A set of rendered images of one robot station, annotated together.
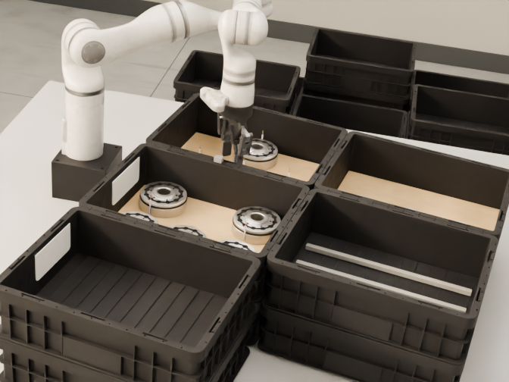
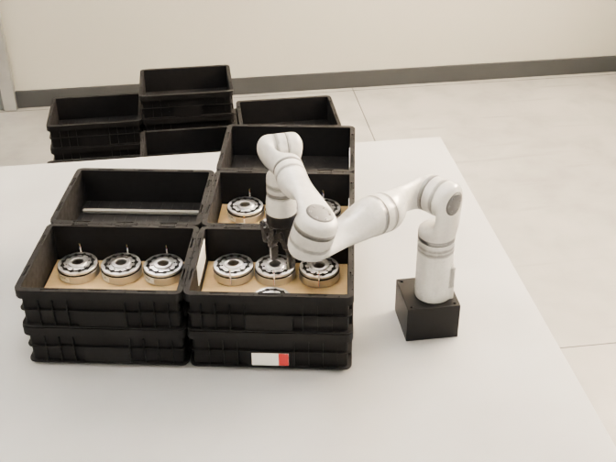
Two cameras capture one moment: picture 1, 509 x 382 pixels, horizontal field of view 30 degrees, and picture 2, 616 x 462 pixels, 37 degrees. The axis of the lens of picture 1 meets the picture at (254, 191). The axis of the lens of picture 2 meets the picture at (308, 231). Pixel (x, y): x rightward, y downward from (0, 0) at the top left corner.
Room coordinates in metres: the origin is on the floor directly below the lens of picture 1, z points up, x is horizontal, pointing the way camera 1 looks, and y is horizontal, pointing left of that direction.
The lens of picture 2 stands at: (3.77, -0.36, 2.20)
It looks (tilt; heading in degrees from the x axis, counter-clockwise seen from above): 33 degrees down; 165
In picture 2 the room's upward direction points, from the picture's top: straight up
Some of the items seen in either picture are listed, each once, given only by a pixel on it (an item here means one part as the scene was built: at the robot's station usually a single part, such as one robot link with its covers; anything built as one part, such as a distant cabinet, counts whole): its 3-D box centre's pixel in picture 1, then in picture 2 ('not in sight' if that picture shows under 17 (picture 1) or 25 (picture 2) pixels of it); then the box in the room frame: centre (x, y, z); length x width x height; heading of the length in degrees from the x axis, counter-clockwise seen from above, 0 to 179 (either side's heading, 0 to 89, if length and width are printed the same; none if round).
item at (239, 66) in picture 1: (237, 45); (283, 163); (1.90, 0.07, 1.17); 0.09 x 0.07 x 0.15; 90
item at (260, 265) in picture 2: not in sight; (275, 265); (1.87, 0.05, 0.86); 0.10 x 0.10 x 0.01
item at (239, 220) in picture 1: (257, 220); not in sight; (1.70, -0.01, 0.86); 0.10 x 0.10 x 0.01
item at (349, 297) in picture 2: (249, 139); (272, 263); (1.95, 0.02, 0.92); 0.40 x 0.30 x 0.02; 73
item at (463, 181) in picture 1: (413, 202); (114, 277); (1.83, -0.36, 0.87); 0.40 x 0.30 x 0.11; 73
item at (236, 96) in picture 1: (229, 88); (286, 196); (1.89, 0.08, 1.07); 0.11 x 0.09 x 0.06; 120
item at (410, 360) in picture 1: (373, 316); not in sight; (1.54, -0.27, 0.76); 0.40 x 0.30 x 0.12; 73
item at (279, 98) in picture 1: (233, 131); not in sight; (3.03, 0.10, 0.37); 0.40 x 0.30 x 0.45; 83
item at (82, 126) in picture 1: (84, 120); (434, 265); (2.02, 0.42, 0.89); 0.09 x 0.09 x 0.17; 82
